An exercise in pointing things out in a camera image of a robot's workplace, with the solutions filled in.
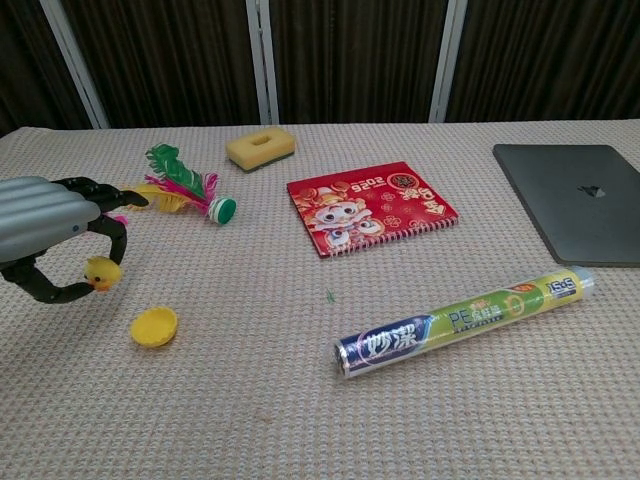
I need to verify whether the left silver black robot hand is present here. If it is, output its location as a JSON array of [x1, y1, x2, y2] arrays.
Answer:
[[0, 175, 150, 305]]

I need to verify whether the white metal frame post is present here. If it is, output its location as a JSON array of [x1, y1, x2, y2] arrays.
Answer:
[[428, 0, 469, 124], [244, 0, 281, 126], [38, 0, 110, 130]]

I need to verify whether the colourful feather shuttlecock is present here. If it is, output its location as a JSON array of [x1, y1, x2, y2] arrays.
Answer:
[[119, 143, 238, 226]]

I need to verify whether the red packet with cartoon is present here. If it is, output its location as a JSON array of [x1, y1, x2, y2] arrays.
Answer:
[[286, 160, 460, 259]]

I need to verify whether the yellow round object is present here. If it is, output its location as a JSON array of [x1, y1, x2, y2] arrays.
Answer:
[[82, 255, 123, 295]]

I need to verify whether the grey closed laptop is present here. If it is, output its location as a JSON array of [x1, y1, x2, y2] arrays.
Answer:
[[492, 143, 640, 269]]

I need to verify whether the yellow round disc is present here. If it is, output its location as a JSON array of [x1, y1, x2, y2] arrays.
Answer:
[[130, 306, 179, 348]]

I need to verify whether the yellow sponge with hole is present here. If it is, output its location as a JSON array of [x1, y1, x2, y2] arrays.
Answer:
[[224, 125, 297, 175]]

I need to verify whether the beige woven tablecloth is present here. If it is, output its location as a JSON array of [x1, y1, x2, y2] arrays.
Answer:
[[0, 117, 640, 480]]

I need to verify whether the dark pleated curtain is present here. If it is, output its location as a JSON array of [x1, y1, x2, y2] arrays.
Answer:
[[0, 0, 640, 137]]

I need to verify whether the yellow-blue foil tube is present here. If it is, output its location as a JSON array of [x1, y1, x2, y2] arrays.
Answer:
[[333, 266, 596, 385]]

